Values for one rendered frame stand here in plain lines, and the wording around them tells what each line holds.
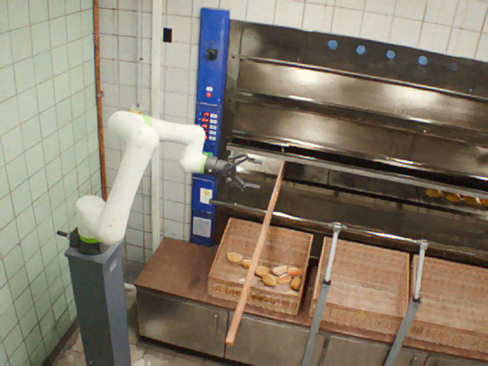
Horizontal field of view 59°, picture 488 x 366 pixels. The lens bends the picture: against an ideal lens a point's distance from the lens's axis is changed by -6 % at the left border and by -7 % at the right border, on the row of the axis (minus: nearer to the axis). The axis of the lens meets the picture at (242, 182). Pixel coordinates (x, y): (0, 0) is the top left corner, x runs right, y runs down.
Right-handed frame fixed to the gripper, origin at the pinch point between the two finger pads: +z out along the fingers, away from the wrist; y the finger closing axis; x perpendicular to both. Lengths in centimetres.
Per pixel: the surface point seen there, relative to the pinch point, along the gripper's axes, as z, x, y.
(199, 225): -43, -52, 74
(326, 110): 26, -55, -19
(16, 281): -117, 44, 68
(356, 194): 53, -55, 30
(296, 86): 8, -55, -30
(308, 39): 10, -56, -56
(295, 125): 10, -56, -7
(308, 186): 23, -55, 31
